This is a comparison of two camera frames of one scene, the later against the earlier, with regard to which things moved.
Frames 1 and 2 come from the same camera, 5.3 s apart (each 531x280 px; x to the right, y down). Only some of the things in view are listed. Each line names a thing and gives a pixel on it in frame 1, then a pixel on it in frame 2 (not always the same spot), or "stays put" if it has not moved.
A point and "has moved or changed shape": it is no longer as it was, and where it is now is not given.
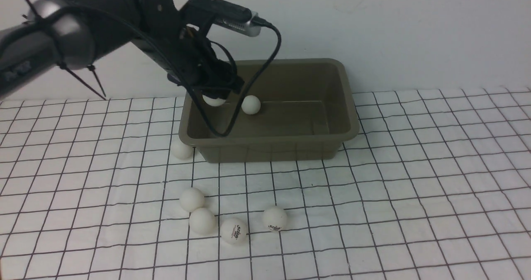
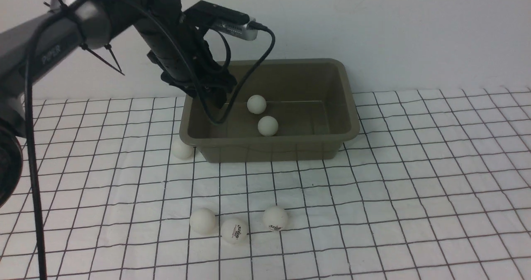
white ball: x=214 y=102 has moved or changed shape
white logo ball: x=274 y=218 stays put
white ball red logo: x=234 y=231 stays put
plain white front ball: x=202 y=221 stays put
